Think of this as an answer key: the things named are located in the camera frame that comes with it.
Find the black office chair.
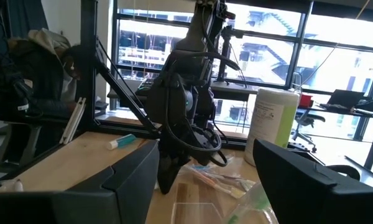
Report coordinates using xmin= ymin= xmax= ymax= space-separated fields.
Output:
xmin=290 ymin=110 xmax=326 ymax=153

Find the blue toothbrush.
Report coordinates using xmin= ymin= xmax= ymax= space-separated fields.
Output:
xmin=182 ymin=155 xmax=234 ymax=177

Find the black frame handle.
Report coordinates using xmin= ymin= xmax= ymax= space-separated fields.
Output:
xmin=325 ymin=164 xmax=361 ymax=182

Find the white light bar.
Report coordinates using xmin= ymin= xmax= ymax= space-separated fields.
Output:
xmin=58 ymin=96 xmax=87 ymax=146

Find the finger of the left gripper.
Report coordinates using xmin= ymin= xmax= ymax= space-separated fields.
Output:
xmin=157 ymin=154 xmax=190 ymax=194

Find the person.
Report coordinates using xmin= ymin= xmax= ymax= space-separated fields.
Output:
xmin=0 ymin=27 xmax=91 ymax=125

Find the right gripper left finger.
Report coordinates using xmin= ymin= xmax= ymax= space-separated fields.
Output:
xmin=0 ymin=139 xmax=160 ymax=224

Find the black laptop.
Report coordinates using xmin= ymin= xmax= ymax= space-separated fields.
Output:
xmin=318 ymin=89 xmax=366 ymax=110

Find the blue mouthwash bottle white cap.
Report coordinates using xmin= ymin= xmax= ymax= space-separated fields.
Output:
xmin=106 ymin=133 xmax=137 ymax=151

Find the orange toothbrush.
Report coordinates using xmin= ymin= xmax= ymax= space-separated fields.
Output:
xmin=186 ymin=167 xmax=247 ymax=200

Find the clear acrylic organizer box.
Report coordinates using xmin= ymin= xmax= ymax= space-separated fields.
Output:
xmin=226 ymin=183 xmax=279 ymax=224

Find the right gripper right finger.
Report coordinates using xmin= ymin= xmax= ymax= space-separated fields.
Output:
xmin=252 ymin=138 xmax=373 ymax=224

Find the black window frame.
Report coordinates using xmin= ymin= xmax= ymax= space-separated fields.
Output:
xmin=111 ymin=0 xmax=373 ymax=94

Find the red cup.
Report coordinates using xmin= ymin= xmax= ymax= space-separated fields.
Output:
xmin=299 ymin=94 xmax=314 ymax=109

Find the white wipes canister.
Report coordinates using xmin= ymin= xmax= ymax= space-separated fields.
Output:
xmin=244 ymin=87 xmax=300 ymax=167

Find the blue curtain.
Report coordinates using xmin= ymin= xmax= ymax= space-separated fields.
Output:
xmin=6 ymin=0 xmax=49 ymax=40

